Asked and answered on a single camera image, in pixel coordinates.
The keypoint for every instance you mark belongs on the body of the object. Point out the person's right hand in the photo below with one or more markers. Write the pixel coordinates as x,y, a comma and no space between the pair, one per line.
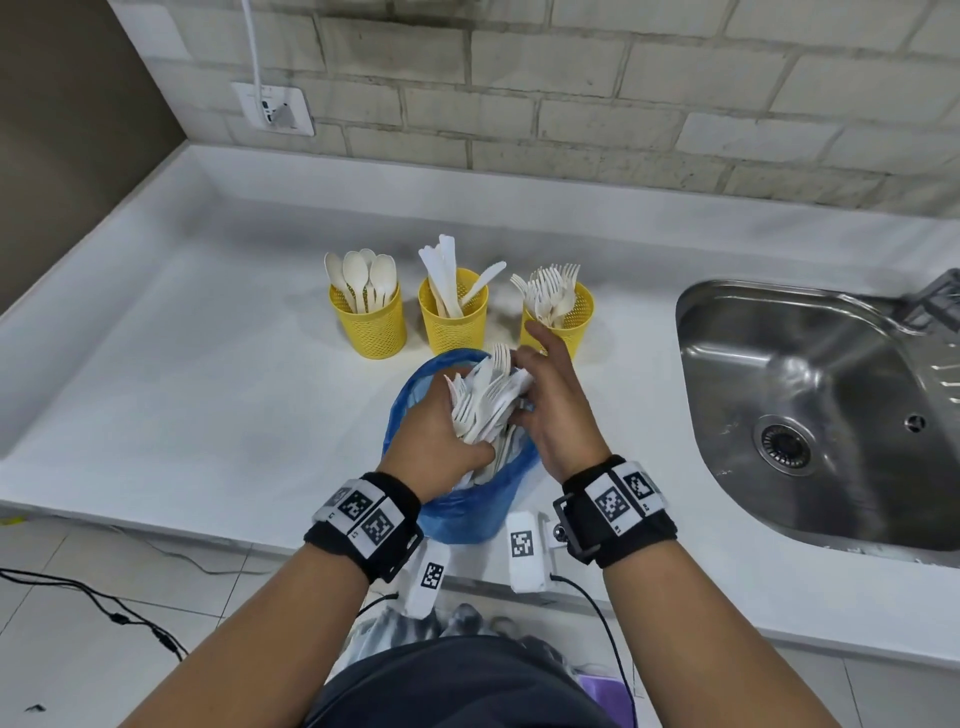
559,420

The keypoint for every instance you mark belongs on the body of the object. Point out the person's left hand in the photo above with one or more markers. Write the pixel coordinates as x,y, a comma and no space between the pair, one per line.
424,442

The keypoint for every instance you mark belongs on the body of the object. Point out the bundle of white plastic cutlery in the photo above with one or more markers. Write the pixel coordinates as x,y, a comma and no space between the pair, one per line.
484,397

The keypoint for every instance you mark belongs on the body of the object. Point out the blue plastic bag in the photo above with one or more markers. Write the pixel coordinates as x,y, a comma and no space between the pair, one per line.
465,517

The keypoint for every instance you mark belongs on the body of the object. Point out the yellow mesh cup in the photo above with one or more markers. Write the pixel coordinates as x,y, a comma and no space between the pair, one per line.
375,334
457,334
577,322

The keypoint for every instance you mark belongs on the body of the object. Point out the white plastic knife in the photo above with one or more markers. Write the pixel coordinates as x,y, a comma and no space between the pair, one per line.
484,279

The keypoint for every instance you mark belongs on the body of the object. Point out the stack of white knives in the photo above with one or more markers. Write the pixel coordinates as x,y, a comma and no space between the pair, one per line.
439,274

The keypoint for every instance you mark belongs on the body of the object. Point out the stack of white spoons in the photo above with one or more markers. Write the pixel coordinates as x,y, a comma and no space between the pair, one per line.
382,277

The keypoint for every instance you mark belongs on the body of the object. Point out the person's right forearm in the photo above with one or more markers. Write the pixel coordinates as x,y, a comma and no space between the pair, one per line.
705,645

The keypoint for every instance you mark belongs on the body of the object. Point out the person's left forearm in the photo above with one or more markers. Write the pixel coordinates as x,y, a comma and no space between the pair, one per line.
247,645

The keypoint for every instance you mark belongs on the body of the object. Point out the person's dark shorts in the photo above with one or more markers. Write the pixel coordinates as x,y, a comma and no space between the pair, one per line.
450,690

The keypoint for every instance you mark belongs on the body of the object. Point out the black left wristband with markers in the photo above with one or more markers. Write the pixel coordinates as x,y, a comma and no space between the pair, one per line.
364,525

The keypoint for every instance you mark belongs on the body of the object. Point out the black wristband with markers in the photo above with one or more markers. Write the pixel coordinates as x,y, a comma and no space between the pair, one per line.
615,510
364,525

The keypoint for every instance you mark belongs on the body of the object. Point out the black right wristband with markers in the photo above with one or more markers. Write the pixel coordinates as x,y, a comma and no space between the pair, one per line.
615,510

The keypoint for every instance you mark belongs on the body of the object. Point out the grey shoe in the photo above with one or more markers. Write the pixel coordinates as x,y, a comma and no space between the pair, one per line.
517,637
463,621

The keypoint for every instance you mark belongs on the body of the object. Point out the stainless steel sink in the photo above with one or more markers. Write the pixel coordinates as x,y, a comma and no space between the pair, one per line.
817,412

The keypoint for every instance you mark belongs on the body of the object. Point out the purple plastic stool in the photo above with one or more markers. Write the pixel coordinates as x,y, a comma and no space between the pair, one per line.
607,697

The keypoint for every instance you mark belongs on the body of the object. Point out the metal faucet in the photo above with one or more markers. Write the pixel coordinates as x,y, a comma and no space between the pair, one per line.
934,300

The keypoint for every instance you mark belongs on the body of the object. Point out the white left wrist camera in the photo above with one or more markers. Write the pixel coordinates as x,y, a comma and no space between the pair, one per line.
429,577

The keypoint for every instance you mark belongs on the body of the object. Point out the white wall socket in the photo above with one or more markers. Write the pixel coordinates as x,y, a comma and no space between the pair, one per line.
247,105

